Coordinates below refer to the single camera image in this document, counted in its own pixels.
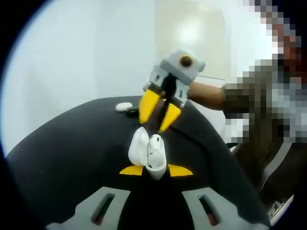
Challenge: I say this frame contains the white charging case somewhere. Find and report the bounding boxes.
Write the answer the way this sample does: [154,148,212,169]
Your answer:
[115,102,133,113]
[128,126,167,181]

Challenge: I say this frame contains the black charging case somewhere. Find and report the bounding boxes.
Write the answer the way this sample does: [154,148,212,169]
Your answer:
[126,107,141,117]

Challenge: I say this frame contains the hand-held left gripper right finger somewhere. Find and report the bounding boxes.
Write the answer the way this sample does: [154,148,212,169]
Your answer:
[154,164,266,230]

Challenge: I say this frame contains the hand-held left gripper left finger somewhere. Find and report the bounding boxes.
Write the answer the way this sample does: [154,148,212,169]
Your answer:
[45,165,155,230]

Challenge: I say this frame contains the white earphone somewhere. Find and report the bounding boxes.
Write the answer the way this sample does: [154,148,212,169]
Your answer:
[149,133,165,147]

